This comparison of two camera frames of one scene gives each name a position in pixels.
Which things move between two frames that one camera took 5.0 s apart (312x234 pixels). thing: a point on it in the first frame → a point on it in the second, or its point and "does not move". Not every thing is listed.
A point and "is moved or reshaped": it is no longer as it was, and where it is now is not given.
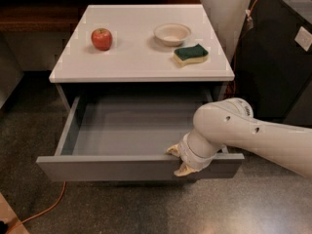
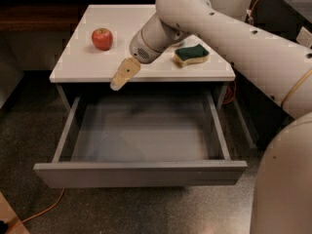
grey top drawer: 114,137 is moved or reshaped
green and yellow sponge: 190,55 does not move
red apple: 101,39 does not move
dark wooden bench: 63,14 does not move
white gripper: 189,154 → 138,51
